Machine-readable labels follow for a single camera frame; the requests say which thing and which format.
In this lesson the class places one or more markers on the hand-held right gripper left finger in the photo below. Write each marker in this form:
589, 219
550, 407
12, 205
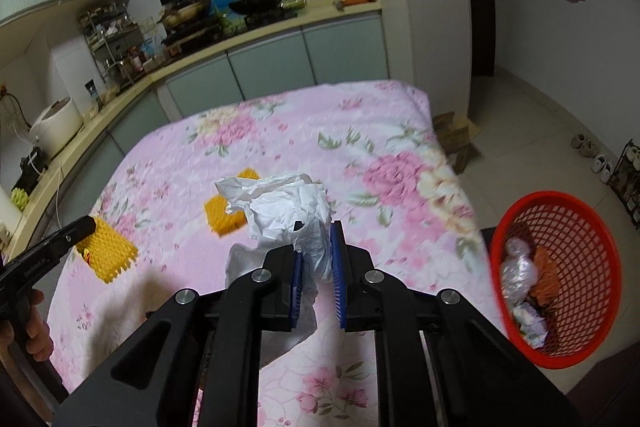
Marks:
297, 282

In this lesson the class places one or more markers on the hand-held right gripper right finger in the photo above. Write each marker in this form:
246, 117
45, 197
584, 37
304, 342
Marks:
337, 277

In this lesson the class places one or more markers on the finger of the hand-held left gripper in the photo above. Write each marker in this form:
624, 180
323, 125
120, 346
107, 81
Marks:
65, 237

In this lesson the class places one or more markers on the yellow foam fruit net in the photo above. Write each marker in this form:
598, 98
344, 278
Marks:
227, 209
107, 254

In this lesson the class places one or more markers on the white plastic bag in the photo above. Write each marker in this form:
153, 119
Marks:
280, 212

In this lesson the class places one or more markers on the clear plastic bag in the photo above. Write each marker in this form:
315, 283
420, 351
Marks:
517, 272

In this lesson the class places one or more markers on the dark brown snack wrapper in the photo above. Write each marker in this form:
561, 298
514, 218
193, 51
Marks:
522, 229

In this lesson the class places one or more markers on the white paper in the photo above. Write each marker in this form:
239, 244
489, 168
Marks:
529, 321

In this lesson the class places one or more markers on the orange snack wrapper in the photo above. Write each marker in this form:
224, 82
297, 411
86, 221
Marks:
547, 279

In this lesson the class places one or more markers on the red plastic mesh basket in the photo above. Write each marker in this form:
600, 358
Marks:
585, 232

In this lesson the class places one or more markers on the person's left hand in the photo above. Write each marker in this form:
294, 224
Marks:
40, 327

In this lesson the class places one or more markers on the green foam fruit net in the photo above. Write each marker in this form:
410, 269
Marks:
20, 198

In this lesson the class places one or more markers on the pink floral tablecloth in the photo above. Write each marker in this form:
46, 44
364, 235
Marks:
375, 187

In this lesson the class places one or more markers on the white rice cooker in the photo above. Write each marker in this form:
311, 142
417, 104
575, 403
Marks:
55, 122

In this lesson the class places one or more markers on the brown cardboard box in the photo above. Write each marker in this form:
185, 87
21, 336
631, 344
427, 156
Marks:
457, 139

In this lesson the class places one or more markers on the metal spice rack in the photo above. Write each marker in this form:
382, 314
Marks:
107, 44

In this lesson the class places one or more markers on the kitchen counter with cabinets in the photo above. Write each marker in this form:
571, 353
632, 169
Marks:
270, 57

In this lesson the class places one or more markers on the black gas stove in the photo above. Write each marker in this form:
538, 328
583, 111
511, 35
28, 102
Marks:
195, 36

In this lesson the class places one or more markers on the beige cooking pot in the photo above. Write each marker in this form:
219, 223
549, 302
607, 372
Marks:
185, 14

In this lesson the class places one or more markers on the black wok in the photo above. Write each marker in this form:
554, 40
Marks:
257, 2

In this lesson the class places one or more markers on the black shoe rack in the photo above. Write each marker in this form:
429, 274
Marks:
627, 179

